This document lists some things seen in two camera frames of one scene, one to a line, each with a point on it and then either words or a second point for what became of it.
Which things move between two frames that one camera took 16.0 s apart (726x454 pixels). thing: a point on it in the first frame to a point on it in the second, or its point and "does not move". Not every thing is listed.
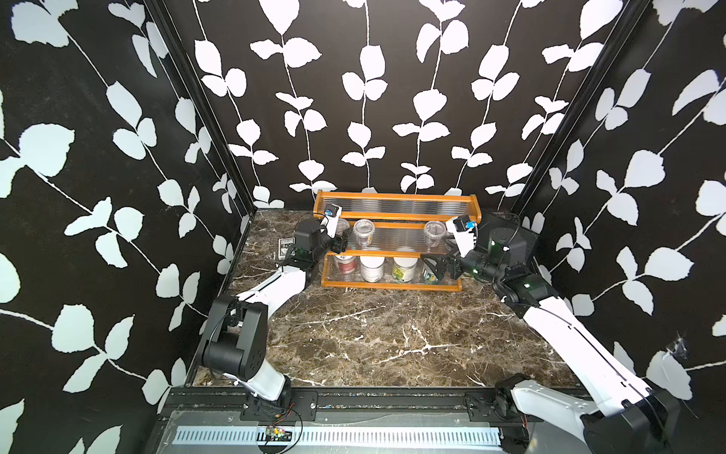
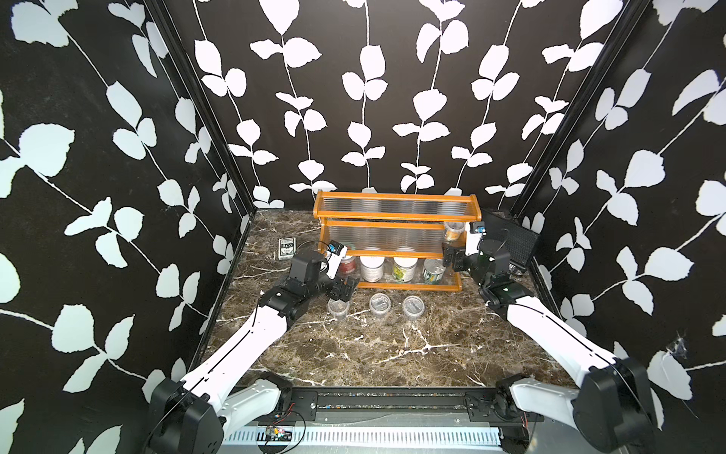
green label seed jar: x=404 y=269 does not move
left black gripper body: x=337 y=244 to x=335 y=291
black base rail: x=347 y=407 does not move
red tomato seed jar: x=347 y=266 does not move
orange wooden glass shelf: x=388 y=233 does not move
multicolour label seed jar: x=429 y=277 does not move
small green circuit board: x=275 y=433 does not move
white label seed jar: x=371 y=268 does not move
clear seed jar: x=342 y=228 to x=338 y=308
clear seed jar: x=364 y=230 to x=379 y=305
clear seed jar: x=433 y=232 to x=413 y=306
